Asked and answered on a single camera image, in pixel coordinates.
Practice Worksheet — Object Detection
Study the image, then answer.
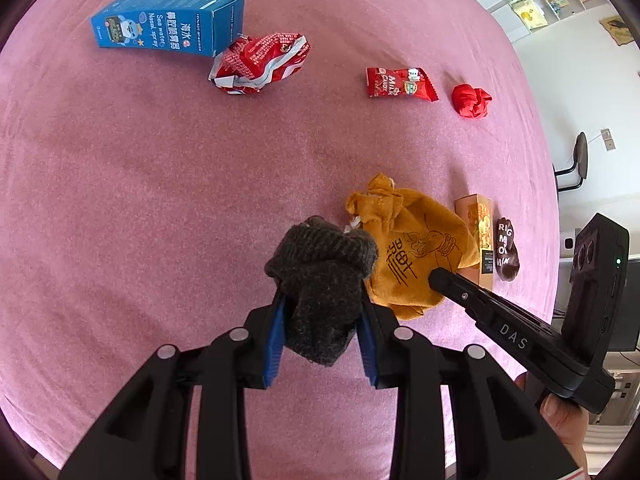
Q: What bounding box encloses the dark grey knitted sock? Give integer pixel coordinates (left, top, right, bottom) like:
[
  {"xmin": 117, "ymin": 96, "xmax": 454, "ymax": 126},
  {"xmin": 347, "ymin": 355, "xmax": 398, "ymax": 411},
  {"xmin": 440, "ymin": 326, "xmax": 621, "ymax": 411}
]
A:
[{"xmin": 265, "ymin": 216, "xmax": 378, "ymax": 367}]

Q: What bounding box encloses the person's right hand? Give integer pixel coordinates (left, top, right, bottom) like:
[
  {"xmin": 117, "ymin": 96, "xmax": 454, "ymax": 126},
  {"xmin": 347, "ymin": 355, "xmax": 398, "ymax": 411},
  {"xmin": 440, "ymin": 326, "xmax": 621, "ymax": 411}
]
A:
[{"xmin": 539, "ymin": 393, "xmax": 589, "ymax": 479}]

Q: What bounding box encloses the dark brown printed wrapper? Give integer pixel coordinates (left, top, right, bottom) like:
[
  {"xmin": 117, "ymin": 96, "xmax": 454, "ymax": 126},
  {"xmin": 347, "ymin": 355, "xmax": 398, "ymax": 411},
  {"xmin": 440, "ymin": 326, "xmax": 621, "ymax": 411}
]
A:
[{"xmin": 495, "ymin": 217, "xmax": 521, "ymax": 282}]

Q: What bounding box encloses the orange cosmetic carton box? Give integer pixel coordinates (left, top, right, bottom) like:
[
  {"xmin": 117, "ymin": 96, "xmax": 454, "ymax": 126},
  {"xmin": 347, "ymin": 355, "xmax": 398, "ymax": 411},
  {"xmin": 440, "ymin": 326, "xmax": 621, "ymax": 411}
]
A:
[{"xmin": 454, "ymin": 194, "xmax": 495, "ymax": 290}]

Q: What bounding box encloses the black bar stool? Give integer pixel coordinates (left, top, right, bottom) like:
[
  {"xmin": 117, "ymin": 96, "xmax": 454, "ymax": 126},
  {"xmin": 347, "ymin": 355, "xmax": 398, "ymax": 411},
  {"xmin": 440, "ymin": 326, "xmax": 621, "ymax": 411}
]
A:
[{"xmin": 554, "ymin": 132, "xmax": 589, "ymax": 194}]

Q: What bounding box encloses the crumpled red paper ball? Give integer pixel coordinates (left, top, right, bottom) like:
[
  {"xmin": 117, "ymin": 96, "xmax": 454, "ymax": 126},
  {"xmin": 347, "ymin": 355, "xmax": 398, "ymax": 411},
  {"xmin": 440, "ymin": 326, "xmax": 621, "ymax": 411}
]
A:
[{"xmin": 451, "ymin": 84, "xmax": 492, "ymax": 118}]

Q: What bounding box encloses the red milk candy packet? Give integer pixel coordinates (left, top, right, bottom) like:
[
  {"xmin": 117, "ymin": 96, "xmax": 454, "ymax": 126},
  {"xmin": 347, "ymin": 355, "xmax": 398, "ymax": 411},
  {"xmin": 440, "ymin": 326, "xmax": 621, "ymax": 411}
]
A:
[{"xmin": 366, "ymin": 67, "xmax": 439, "ymax": 102}]

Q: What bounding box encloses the crumpled red snack bag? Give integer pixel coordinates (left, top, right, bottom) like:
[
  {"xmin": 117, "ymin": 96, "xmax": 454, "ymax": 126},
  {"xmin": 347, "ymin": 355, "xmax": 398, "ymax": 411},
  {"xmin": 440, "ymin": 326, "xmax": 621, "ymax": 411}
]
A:
[{"xmin": 208, "ymin": 32, "xmax": 310, "ymax": 96}]

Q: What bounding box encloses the mustard yellow drawstring pouch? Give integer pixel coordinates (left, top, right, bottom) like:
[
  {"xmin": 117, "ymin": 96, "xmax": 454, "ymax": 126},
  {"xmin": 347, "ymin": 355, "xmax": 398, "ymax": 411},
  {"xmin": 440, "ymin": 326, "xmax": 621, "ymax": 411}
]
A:
[{"xmin": 346, "ymin": 174, "xmax": 480, "ymax": 321}]

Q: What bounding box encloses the yellow wall picture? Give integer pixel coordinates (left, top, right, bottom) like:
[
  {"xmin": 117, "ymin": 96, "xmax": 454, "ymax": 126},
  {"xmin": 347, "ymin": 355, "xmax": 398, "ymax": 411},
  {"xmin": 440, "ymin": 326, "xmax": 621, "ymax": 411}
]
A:
[{"xmin": 599, "ymin": 15, "xmax": 634, "ymax": 47}]

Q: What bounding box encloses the white wall display shelf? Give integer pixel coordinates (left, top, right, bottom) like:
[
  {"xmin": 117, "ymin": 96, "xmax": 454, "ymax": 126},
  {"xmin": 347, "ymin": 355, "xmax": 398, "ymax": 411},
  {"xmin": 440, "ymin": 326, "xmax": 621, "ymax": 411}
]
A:
[{"xmin": 477, "ymin": 0, "xmax": 605, "ymax": 44}]

